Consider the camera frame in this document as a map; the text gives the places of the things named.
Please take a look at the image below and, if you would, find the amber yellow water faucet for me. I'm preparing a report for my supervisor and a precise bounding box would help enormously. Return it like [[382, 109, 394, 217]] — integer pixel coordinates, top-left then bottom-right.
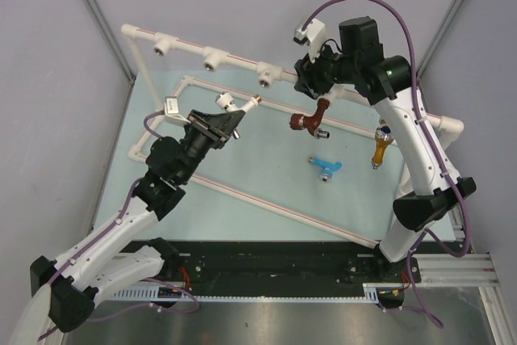
[[371, 124, 394, 170]]

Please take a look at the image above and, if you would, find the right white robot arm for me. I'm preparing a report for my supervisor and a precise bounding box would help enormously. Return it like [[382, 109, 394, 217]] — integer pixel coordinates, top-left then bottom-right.
[[290, 17, 477, 281]]

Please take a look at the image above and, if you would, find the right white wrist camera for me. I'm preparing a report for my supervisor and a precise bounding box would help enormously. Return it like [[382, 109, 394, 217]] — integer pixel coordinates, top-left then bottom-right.
[[293, 19, 328, 63]]

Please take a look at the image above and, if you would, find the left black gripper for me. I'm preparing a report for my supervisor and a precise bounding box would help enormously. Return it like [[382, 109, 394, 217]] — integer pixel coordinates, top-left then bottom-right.
[[177, 109, 245, 184]]

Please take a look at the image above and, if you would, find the light green table mat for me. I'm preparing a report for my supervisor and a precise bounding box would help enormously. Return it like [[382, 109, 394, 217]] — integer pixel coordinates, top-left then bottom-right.
[[95, 68, 403, 241]]

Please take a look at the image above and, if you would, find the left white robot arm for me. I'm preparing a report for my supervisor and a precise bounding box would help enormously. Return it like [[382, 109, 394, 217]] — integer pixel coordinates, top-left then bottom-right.
[[29, 108, 246, 341]]

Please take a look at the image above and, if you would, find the aluminium extrusion rail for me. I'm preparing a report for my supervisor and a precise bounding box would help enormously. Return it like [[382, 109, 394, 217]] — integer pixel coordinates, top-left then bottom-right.
[[415, 215, 510, 345]]

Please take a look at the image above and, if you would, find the white PVC pipe frame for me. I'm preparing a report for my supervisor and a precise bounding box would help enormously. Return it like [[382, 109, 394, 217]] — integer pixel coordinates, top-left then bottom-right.
[[121, 24, 464, 248]]

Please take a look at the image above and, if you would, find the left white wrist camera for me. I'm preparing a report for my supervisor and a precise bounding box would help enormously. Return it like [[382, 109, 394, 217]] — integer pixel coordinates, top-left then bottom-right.
[[163, 96, 189, 127]]

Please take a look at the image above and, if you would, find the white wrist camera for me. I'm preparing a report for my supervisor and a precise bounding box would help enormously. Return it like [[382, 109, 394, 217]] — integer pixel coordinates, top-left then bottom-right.
[[163, 96, 189, 127], [293, 19, 328, 63]]

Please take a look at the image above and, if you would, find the white water faucet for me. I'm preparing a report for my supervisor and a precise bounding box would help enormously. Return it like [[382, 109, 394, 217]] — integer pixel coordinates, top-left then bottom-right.
[[215, 92, 263, 113]]

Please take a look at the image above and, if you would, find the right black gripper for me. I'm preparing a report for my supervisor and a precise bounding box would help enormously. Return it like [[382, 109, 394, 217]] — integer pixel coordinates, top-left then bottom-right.
[[295, 37, 359, 99]]

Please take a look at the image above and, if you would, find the blue water faucet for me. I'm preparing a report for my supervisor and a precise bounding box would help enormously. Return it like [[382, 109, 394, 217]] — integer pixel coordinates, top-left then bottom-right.
[[308, 157, 343, 183]]

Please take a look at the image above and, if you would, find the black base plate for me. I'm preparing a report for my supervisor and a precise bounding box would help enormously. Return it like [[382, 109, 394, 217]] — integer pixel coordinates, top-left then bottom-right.
[[120, 239, 423, 297]]

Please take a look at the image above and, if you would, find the white slotted cable duct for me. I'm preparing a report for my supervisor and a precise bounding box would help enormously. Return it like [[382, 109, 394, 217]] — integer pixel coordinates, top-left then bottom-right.
[[108, 284, 383, 304]]

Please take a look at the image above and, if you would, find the dark red water faucet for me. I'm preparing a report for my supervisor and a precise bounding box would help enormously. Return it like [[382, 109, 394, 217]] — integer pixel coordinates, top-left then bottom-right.
[[289, 99, 330, 139]]

